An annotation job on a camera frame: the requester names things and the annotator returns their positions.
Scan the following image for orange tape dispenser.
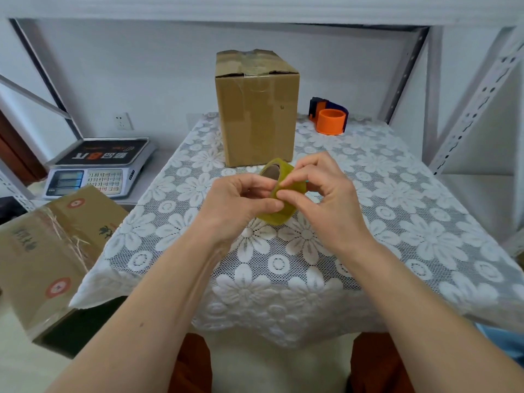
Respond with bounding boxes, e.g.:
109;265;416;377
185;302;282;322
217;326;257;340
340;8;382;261
307;97;349;136

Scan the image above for electronic weighing scale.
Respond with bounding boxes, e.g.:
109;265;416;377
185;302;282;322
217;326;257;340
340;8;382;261
42;137;157;200

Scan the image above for white floral lace tablecloth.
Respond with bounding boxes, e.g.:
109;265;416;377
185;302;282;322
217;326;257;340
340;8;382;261
68;112;524;349

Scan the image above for person's right hand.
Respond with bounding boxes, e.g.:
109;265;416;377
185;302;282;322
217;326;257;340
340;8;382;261
276;151;371;258

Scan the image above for person's left forearm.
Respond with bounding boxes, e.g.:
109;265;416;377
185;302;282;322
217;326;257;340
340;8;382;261
45;233;230;393

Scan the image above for printed brown cardboard box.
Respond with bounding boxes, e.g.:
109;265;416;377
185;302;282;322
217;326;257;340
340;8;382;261
0;184;130;342

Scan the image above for white wall socket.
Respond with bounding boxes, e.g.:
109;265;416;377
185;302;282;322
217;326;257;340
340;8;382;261
113;112;134;132

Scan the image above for white metal shelving rack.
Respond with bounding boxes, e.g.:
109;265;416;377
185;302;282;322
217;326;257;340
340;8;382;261
440;171;524;258
0;0;524;209

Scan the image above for person's orange trousers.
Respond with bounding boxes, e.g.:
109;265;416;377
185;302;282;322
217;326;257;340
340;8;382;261
168;331;416;393

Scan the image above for small brown cardboard box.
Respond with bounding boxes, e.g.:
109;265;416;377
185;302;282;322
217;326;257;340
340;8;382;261
215;49;301;168

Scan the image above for yellow tape roll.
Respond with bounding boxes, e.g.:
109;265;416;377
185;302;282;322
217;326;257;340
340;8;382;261
255;157;308;227

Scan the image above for brown wooden door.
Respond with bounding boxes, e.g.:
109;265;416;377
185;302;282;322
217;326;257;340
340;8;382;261
0;110;48;187

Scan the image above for person's right forearm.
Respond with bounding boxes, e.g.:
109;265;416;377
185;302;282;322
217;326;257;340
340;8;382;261
340;241;524;393

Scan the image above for blue cloth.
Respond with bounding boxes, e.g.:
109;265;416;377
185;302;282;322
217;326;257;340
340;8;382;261
474;323;524;369

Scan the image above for person's left hand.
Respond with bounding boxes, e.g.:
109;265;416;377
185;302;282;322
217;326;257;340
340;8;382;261
196;172;285;246

